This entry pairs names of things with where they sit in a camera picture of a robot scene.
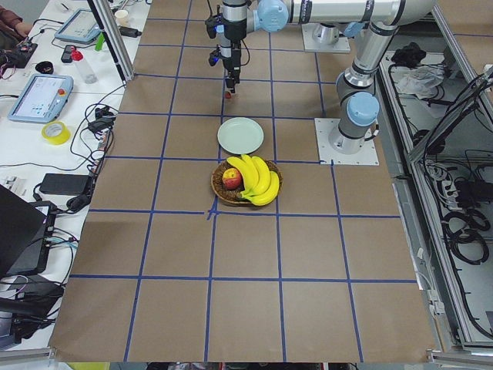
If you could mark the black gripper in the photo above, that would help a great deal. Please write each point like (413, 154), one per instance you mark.
(233, 52)

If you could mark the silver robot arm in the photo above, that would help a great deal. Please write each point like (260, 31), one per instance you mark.
(234, 21)
(359, 106)

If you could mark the pale green plate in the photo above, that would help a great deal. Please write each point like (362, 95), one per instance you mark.
(240, 135)

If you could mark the red yellow apple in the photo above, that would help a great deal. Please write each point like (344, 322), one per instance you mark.
(232, 178)

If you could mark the yellow banana bunch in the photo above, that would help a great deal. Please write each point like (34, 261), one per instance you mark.
(262, 180)

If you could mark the woven wicker basket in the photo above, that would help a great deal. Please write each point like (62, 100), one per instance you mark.
(218, 188)

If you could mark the paper cup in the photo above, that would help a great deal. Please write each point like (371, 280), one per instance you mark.
(122, 17)

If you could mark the clear bottle red cap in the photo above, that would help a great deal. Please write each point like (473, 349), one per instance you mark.
(83, 67)

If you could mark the blue teach pendant far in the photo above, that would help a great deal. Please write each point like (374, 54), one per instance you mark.
(81, 27)

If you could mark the blue teach pendant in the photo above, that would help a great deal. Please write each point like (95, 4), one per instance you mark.
(81, 27)
(42, 99)

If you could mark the yellow tape roll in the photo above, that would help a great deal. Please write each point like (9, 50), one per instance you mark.
(56, 133)

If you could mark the blue teach pendant near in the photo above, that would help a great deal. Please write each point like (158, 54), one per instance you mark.
(42, 99)

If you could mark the black power adapter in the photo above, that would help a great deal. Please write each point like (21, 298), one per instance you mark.
(64, 184)

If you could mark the black laptop computer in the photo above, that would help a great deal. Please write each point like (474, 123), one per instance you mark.
(25, 231)

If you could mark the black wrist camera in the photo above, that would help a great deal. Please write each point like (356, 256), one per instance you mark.
(214, 25)

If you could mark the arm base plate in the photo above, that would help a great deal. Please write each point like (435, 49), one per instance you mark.
(320, 37)
(336, 149)

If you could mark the aluminium frame post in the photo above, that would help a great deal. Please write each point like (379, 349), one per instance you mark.
(109, 29)

